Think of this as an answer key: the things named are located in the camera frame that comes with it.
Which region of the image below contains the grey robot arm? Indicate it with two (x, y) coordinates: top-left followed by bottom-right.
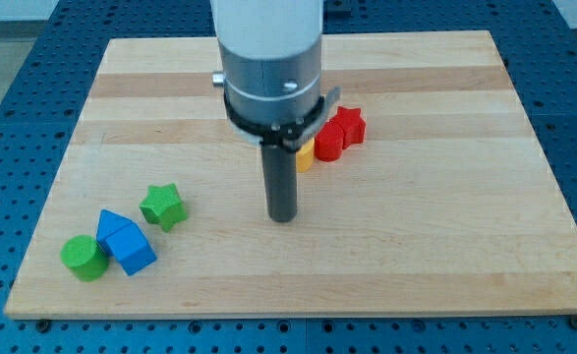
(210, 0), (323, 125)

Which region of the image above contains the blue triangle block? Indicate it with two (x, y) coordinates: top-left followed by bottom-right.
(95, 209), (132, 256)

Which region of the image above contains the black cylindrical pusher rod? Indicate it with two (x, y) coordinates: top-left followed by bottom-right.
(260, 146), (297, 222)

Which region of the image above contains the yellow block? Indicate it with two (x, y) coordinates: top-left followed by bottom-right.
(296, 139), (315, 173)

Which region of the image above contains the red cylinder block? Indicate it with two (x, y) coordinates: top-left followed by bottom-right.
(315, 122), (344, 162)

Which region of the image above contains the red star block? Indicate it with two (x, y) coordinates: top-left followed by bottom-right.
(331, 106), (367, 149)

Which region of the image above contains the green star block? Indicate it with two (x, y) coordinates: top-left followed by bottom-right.
(140, 183), (188, 232)

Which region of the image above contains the wooden board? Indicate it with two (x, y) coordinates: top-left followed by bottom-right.
(5, 30), (577, 320)

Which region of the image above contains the blue cube block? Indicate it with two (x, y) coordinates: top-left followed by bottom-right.
(106, 223), (157, 276)

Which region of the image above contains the green cylinder block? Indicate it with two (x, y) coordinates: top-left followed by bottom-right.
(60, 235), (109, 282)

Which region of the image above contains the black clamp ring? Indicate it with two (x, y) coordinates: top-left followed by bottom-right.
(222, 86), (342, 151)

